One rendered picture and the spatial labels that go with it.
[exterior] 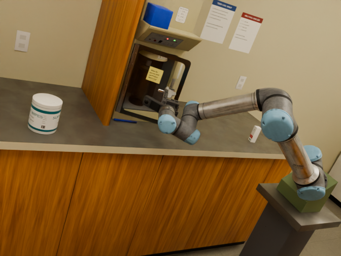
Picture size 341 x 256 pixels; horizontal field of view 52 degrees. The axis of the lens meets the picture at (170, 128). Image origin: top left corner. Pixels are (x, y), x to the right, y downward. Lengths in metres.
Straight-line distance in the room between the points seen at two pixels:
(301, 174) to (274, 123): 0.33
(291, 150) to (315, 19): 1.91
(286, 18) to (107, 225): 2.04
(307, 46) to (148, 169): 1.92
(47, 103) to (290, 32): 2.08
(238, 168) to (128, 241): 0.83
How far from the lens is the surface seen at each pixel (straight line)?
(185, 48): 1.95
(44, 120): 1.65
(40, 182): 1.78
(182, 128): 1.49
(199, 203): 2.33
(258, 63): 2.97
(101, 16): 2.15
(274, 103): 1.40
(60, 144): 1.64
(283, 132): 1.38
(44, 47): 2.22
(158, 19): 1.76
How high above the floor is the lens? 1.76
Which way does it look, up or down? 23 degrees down
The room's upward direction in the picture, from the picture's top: 20 degrees clockwise
